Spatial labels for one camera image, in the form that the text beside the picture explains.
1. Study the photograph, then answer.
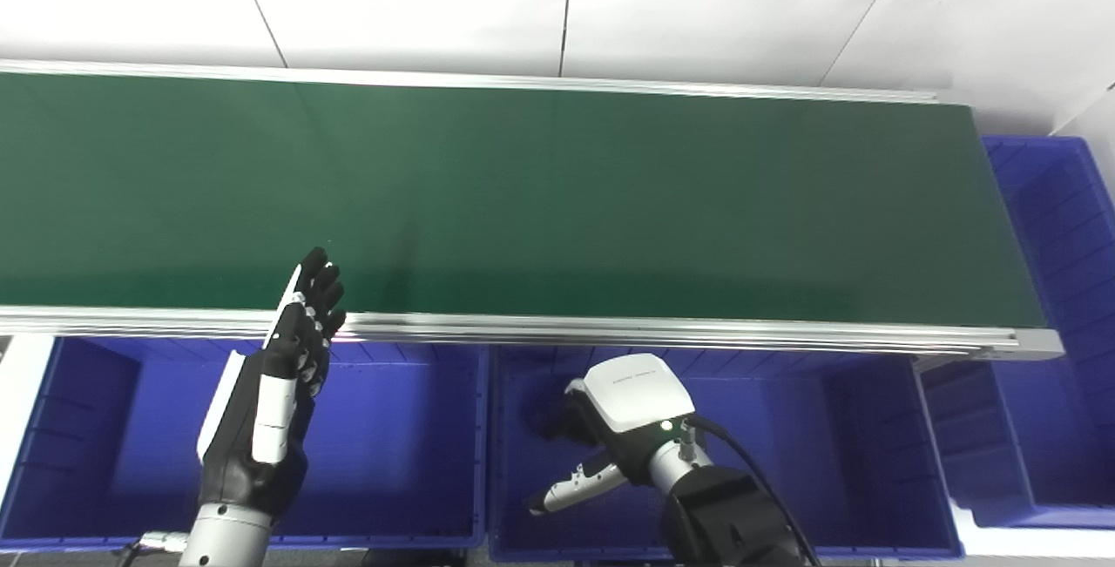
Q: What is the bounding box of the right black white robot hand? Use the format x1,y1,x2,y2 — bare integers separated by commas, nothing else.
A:
524,353,699,518

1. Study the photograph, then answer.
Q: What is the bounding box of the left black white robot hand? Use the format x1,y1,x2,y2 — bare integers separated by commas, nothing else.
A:
195,246,348,521

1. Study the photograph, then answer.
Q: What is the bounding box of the black flanged machine part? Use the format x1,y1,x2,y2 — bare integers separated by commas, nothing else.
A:
523,391,602,448

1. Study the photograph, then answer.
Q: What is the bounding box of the right robot arm black forearm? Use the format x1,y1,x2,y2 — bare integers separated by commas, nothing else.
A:
648,440,813,567

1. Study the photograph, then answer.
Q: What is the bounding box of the blue plastic bin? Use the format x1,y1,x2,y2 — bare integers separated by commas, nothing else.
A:
918,135,1115,530
485,344,964,562
0,335,488,550

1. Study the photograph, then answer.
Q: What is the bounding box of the green conveyor belt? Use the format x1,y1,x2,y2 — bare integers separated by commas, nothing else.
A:
0,59,1064,361

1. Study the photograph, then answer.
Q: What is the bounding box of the white bin stand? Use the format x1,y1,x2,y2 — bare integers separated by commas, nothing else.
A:
948,497,1115,560

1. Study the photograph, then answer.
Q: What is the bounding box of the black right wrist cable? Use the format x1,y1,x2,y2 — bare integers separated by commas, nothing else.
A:
683,414,825,567

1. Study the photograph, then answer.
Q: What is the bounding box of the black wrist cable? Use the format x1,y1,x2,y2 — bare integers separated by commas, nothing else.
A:
116,530,189,566
683,414,825,567

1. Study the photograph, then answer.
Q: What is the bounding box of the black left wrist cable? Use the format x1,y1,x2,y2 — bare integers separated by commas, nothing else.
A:
116,530,189,566

